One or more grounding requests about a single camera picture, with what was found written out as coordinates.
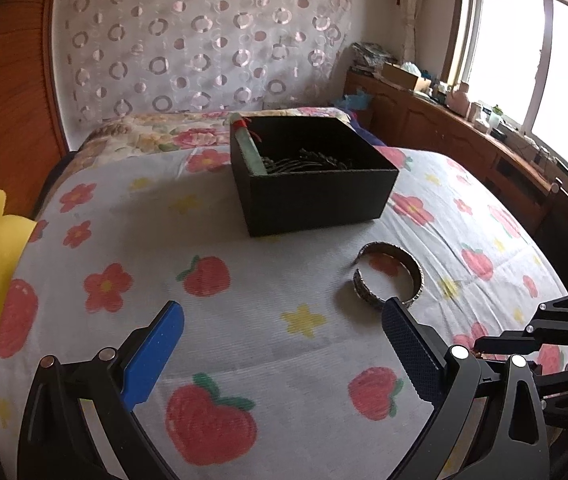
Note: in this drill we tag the left gripper black-padded right finger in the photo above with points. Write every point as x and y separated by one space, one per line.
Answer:
510 441

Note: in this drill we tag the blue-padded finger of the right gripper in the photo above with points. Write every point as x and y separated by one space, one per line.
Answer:
520 342

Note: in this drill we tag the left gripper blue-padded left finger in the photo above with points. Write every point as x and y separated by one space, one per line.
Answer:
79 420

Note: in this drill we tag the pale green jade bangle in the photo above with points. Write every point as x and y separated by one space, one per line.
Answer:
245 156

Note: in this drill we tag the black cardboard jewelry box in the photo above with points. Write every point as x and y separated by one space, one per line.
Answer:
320 173

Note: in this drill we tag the long wooden side cabinet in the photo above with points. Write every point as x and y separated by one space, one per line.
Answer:
402 119

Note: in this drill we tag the floral strawberry bed sheet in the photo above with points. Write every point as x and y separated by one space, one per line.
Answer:
282 372

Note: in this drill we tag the pink bottle on cabinet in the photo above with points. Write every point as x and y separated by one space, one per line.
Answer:
457 100

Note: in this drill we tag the floral pillow at headboard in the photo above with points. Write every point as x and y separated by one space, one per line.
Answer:
149 134

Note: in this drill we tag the brown cardboard box on cabinet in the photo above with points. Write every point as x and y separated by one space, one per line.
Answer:
394 74

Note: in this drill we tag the large bright window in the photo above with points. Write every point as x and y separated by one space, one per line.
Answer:
514 56

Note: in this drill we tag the pink circle-pattern sheer curtain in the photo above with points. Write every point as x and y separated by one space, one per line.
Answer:
123 57

